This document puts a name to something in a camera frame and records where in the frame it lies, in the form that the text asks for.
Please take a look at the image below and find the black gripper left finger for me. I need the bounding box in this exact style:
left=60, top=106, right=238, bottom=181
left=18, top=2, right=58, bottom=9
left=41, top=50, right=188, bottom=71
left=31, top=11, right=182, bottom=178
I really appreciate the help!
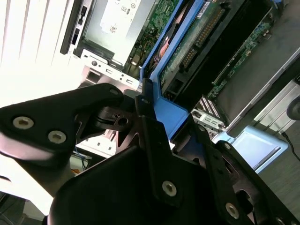
left=0, top=79, right=186, bottom=215

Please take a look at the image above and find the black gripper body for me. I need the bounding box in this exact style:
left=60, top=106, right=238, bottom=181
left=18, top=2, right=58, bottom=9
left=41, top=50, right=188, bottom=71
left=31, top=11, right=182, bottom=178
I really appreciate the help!
left=48, top=146, right=235, bottom=225

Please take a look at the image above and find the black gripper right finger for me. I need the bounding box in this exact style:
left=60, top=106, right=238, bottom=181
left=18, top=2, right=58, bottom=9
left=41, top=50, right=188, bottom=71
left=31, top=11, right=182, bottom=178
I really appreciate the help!
left=187, top=119, right=300, bottom=225

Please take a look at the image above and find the hard disk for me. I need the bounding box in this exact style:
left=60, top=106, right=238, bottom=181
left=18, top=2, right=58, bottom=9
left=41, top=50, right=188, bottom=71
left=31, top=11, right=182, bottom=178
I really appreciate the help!
left=139, top=0, right=285, bottom=143

